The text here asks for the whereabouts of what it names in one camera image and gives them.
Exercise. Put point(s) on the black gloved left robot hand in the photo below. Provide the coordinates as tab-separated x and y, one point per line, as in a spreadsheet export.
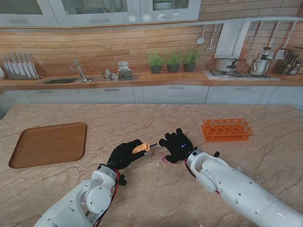
125	154

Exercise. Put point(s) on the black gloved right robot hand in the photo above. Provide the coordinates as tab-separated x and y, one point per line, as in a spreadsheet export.
177	146

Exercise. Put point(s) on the yellow microfibre cloth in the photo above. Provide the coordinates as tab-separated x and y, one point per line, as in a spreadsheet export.
141	147

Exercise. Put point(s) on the pink rubber band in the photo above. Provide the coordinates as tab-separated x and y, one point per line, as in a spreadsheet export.
163	161

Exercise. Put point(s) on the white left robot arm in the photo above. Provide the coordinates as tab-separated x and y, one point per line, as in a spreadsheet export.
85	198

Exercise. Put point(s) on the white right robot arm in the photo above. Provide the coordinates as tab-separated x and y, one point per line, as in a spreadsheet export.
236	186

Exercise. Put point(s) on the orange test tube rack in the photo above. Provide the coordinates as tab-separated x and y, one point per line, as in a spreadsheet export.
227	132

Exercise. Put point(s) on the brown wooden tray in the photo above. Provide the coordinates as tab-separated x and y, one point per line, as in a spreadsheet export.
49	144

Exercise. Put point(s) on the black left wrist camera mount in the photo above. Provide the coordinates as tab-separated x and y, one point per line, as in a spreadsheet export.
122	180

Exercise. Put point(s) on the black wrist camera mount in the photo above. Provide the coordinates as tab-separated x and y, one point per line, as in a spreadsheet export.
216	154
122	180

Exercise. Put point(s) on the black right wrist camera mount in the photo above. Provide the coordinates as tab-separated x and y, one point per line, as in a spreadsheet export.
216	154

